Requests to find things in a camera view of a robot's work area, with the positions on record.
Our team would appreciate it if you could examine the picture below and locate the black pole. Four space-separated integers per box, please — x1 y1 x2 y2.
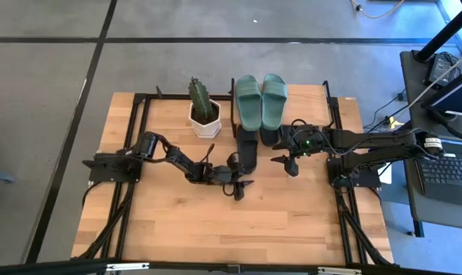
415 0 462 63

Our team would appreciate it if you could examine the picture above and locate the yellow cable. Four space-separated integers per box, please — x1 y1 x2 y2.
350 0 406 21

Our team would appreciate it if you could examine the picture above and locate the teal green rubber slide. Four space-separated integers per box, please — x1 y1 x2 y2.
260 73 289 132
234 74 263 132

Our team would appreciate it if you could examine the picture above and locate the black rubber slide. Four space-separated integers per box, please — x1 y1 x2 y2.
260 128 281 147
235 125 260 172

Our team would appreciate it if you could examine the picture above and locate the green cactus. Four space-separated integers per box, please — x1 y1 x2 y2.
187 76 215 121

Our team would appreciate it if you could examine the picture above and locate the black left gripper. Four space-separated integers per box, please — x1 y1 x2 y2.
206 163 255 202

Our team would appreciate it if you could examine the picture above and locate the black desk monitor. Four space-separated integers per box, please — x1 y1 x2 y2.
421 63 462 118

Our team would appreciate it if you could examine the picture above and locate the black floor cable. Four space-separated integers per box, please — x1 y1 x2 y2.
363 89 409 131

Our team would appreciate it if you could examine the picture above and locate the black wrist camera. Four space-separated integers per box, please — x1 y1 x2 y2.
227 151 243 173
297 135 320 154

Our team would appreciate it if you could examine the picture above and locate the white hexagonal plant pot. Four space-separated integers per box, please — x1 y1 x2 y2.
187 98 223 140

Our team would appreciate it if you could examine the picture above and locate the dark grey side desk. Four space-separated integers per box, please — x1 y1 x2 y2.
399 49 462 238

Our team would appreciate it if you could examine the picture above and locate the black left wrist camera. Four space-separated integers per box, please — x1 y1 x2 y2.
227 151 243 173

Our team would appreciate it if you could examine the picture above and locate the black keyboard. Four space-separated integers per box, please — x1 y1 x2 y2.
415 141 462 208

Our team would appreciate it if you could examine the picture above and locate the black aluminium rig frame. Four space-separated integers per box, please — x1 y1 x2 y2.
0 81 462 275

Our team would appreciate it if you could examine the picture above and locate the wooden shelf with black frame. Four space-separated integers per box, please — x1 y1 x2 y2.
228 77 337 133

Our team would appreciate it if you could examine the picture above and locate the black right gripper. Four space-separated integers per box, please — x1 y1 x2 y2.
270 124 328 178

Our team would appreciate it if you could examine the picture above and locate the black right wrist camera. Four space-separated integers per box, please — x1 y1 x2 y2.
297 135 320 154

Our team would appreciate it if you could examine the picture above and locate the black power adapter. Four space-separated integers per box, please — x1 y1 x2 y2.
428 53 460 87

